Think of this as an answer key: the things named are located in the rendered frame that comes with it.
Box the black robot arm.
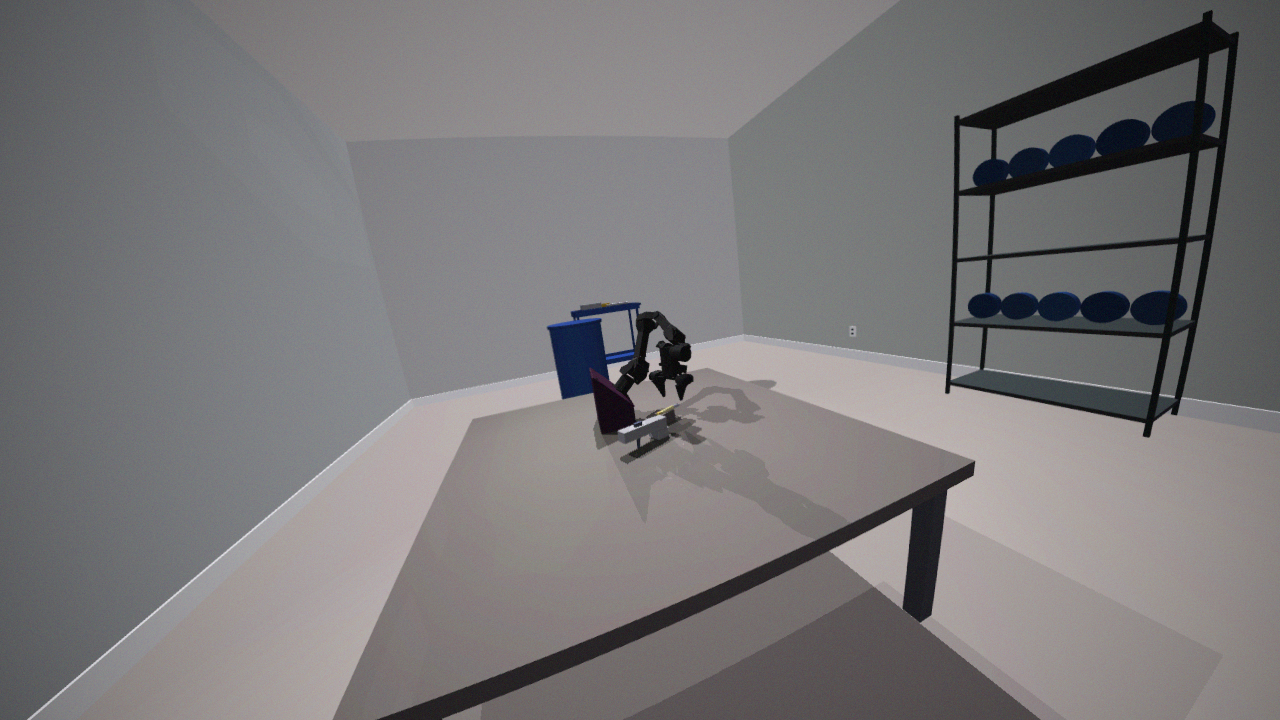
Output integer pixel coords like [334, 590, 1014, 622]
[611, 311, 691, 397]

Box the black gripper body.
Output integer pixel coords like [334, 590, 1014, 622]
[649, 360, 694, 386]

